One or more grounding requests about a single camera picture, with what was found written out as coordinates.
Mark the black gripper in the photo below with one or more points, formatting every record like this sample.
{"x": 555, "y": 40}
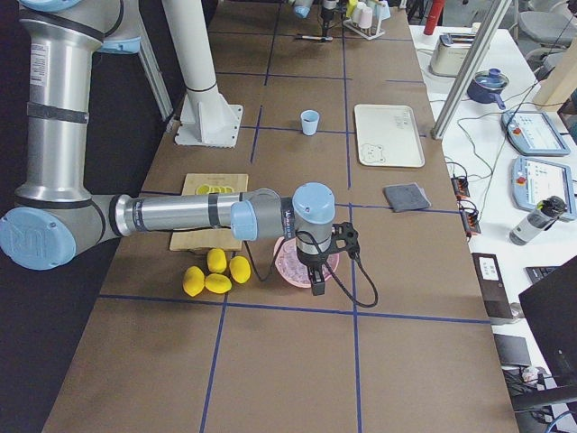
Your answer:
{"x": 310, "y": 262}

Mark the light blue plastic cup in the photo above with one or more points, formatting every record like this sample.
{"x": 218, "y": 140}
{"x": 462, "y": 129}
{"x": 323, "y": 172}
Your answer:
{"x": 309, "y": 122}

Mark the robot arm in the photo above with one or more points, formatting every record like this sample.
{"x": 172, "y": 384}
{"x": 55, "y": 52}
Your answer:
{"x": 55, "y": 218}
{"x": 328, "y": 10}

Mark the clear ice cubes pile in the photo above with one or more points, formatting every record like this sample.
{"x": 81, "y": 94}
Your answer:
{"x": 293, "y": 266}

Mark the pink bowl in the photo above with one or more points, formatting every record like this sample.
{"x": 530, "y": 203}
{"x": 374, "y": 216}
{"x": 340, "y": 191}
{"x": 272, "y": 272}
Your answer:
{"x": 288, "y": 270}

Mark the yellow lemon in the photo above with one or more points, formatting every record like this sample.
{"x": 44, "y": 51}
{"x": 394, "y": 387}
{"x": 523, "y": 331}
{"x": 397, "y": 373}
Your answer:
{"x": 240, "y": 269}
{"x": 218, "y": 283}
{"x": 193, "y": 281}
{"x": 216, "y": 260}

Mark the wooden cutting board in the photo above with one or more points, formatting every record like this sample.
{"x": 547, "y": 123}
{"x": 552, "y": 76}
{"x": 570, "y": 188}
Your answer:
{"x": 206, "y": 239}

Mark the grey folded cloth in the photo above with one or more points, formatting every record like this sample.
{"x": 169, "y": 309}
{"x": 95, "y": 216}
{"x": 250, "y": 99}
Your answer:
{"x": 406, "y": 197}

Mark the white bear serving tray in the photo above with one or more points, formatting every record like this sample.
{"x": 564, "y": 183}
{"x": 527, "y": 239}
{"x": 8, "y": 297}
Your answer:
{"x": 387, "y": 136}

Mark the black laptop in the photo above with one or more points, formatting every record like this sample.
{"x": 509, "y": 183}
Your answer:
{"x": 549, "y": 307}

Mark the blue teach pendant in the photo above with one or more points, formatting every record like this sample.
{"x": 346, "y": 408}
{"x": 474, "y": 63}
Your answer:
{"x": 533, "y": 180}
{"x": 532, "y": 133}

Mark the grey water bottle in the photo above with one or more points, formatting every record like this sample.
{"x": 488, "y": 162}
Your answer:
{"x": 541, "y": 218}

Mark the steel muddler black tip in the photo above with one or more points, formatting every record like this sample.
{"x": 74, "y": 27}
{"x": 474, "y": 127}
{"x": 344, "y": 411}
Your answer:
{"x": 314, "y": 38}

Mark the blue pot with lid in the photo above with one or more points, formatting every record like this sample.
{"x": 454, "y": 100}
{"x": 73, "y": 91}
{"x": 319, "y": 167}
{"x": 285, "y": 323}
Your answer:
{"x": 486, "y": 87}

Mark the silver toaster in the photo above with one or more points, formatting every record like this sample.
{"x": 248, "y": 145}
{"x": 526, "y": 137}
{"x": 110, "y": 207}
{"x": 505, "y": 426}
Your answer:
{"x": 449, "y": 53}

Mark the red bottle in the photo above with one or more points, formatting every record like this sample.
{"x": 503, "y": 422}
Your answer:
{"x": 434, "y": 16}

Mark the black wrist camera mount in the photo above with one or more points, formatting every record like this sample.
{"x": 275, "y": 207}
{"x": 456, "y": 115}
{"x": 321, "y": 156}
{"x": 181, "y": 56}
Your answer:
{"x": 344, "y": 238}

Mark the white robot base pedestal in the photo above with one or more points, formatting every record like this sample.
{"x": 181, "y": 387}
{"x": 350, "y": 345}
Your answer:
{"x": 206, "y": 118}

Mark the white wire cup rack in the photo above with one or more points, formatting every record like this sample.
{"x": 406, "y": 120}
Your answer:
{"x": 365, "y": 18}

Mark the aluminium frame post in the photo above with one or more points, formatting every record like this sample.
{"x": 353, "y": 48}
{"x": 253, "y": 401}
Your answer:
{"x": 471, "y": 63}

